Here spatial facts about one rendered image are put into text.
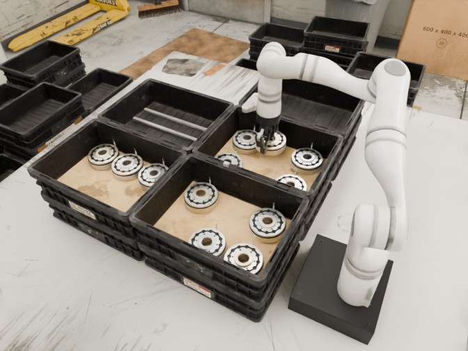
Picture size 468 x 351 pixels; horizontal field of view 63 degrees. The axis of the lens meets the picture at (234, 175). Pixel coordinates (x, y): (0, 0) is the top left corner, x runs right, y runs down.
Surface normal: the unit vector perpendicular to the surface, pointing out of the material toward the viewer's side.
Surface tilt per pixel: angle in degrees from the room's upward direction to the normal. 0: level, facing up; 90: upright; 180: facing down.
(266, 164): 0
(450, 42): 75
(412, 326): 0
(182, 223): 0
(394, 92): 20
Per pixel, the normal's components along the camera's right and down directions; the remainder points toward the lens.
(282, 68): 0.00, 0.70
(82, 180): -0.03, -0.71
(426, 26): -0.44, 0.44
